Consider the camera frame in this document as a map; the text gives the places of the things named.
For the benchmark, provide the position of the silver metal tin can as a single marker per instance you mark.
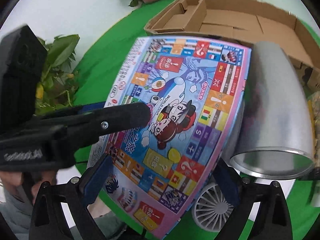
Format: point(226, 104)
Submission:
point(272, 135)

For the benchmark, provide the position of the green table cloth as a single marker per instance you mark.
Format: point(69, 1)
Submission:
point(97, 71)

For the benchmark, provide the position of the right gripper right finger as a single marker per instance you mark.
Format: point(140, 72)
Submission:
point(228, 181)

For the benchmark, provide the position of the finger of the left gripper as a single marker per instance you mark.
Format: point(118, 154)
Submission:
point(86, 123)

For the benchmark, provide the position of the person's left hand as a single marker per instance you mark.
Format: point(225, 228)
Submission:
point(13, 180)

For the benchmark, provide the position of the narrow cardboard insert tray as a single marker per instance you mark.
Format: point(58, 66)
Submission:
point(180, 16)

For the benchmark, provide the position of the white handheld fan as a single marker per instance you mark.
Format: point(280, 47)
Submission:
point(211, 210)

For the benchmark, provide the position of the large open cardboard box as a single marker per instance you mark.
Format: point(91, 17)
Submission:
point(248, 22)

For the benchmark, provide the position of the grey sleeve forearm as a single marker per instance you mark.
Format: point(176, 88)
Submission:
point(17, 214)

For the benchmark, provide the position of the colourful board game box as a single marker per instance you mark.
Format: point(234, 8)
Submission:
point(193, 87)

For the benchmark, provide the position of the leafy plant at left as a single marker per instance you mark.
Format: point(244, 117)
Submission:
point(59, 83)

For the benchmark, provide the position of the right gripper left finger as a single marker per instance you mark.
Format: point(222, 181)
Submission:
point(95, 177)

